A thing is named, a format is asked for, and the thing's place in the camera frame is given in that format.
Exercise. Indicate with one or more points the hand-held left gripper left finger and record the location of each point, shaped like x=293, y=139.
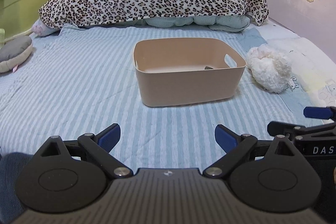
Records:
x=109, y=136

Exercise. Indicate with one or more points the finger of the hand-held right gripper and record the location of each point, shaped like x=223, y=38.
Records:
x=317, y=112
x=278, y=128

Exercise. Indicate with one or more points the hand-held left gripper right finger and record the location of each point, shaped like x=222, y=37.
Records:
x=225, y=136

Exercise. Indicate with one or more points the beige plastic storage bin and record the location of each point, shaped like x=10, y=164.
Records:
x=183, y=85

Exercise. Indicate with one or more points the white rabbit print sheet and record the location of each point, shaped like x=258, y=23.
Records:
x=307, y=64

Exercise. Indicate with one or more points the white fluffy plush toy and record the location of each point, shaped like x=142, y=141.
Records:
x=273, y=71

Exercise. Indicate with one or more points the blue striped bedsheet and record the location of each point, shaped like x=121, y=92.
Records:
x=78, y=82

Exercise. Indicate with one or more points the person's jeans leg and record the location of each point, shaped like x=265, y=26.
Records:
x=10, y=182

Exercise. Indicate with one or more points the pale pink headboard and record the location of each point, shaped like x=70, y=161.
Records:
x=294, y=3

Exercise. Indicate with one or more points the teal checked quilt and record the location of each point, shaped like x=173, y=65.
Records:
x=223, y=22

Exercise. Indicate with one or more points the grey round cushion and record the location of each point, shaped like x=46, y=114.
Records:
x=14, y=52

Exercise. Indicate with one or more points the small pink pillow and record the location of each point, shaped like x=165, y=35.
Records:
x=42, y=28

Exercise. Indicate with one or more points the green wooden cabinet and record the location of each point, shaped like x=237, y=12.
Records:
x=26, y=3

